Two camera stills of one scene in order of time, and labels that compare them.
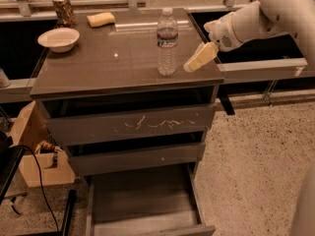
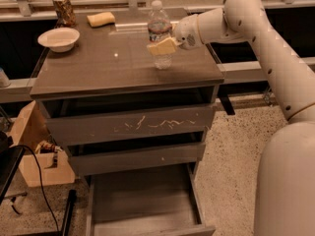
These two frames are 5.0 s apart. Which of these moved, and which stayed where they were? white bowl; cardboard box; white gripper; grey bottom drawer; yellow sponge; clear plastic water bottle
Moved: clear plastic water bottle; white gripper
Stayed: cardboard box; white bowl; yellow sponge; grey bottom drawer
